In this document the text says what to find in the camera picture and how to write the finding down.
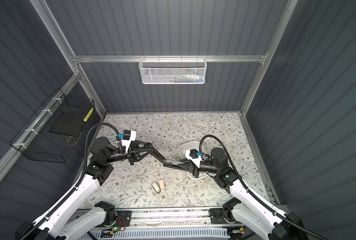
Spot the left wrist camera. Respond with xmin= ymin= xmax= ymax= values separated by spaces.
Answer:
xmin=118 ymin=130 xmax=136 ymax=153

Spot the white wire wall basket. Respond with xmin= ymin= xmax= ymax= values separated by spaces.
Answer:
xmin=139 ymin=60 xmax=208 ymax=85

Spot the white vent strip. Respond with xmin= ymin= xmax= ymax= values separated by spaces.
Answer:
xmin=90 ymin=227 xmax=231 ymax=240

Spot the black wire side basket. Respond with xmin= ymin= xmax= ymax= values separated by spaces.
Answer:
xmin=10 ymin=91 xmax=95 ymax=164

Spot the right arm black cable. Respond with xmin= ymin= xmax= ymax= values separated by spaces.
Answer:
xmin=198 ymin=134 xmax=332 ymax=240

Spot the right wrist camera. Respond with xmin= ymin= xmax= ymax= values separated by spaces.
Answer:
xmin=185 ymin=149 xmax=202 ymax=168

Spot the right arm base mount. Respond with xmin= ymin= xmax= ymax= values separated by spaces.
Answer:
xmin=208 ymin=208 xmax=236 ymax=225

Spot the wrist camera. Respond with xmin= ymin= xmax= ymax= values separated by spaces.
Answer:
xmin=185 ymin=149 xmax=202 ymax=168
xmin=118 ymin=130 xmax=136 ymax=153

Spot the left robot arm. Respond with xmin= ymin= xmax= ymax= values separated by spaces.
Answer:
xmin=15 ymin=135 xmax=164 ymax=240

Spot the yellow marker pen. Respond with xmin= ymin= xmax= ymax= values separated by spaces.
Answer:
xmin=83 ymin=108 xmax=94 ymax=122

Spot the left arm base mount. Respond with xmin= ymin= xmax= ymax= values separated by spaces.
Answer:
xmin=103 ymin=211 xmax=132 ymax=230

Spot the black foam pad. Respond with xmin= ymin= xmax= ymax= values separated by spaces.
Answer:
xmin=49 ymin=113 xmax=87 ymax=137

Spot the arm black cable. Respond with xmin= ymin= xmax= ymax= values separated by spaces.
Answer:
xmin=20 ymin=122 xmax=121 ymax=240
xmin=198 ymin=134 xmax=332 ymax=240

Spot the white plastic tray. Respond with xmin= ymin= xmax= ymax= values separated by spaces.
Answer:
xmin=178 ymin=141 xmax=208 ymax=181

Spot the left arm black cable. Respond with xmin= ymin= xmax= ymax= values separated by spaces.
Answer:
xmin=20 ymin=122 xmax=121 ymax=240

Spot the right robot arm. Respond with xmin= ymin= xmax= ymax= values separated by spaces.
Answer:
xmin=174 ymin=148 xmax=308 ymax=240

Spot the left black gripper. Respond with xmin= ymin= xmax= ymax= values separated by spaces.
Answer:
xmin=104 ymin=139 xmax=152 ymax=166

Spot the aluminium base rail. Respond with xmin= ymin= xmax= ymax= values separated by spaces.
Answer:
xmin=47 ymin=205 xmax=291 ymax=232

